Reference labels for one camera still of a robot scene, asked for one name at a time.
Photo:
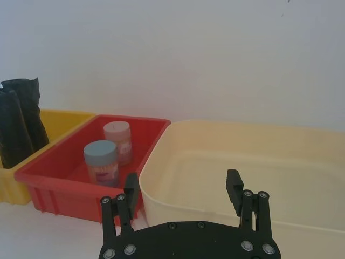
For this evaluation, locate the jar with pink lid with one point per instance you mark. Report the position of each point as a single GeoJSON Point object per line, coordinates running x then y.
{"type": "Point", "coordinates": [120, 140]}

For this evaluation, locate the black rolled bag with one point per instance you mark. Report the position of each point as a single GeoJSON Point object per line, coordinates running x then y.
{"type": "Point", "coordinates": [32, 113]}
{"type": "Point", "coordinates": [13, 129]}

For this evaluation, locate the cream plastic bin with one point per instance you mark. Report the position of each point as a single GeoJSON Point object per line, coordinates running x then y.
{"type": "Point", "coordinates": [210, 167]}

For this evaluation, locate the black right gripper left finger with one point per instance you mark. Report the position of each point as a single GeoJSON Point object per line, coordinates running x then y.
{"type": "Point", "coordinates": [110, 215]}

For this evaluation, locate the red plastic bin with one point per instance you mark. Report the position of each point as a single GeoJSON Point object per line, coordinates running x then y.
{"type": "Point", "coordinates": [62, 189]}

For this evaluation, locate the yellow plastic bin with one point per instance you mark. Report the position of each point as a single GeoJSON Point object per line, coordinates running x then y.
{"type": "Point", "coordinates": [60, 122]}

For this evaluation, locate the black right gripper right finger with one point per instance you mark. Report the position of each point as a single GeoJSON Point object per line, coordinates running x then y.
{"type": "Point", "coordinates": [262, 215]}

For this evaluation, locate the jar with blue lid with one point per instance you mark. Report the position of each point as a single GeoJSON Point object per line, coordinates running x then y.
{"type": "Point", "coordinates": [101, 164]}

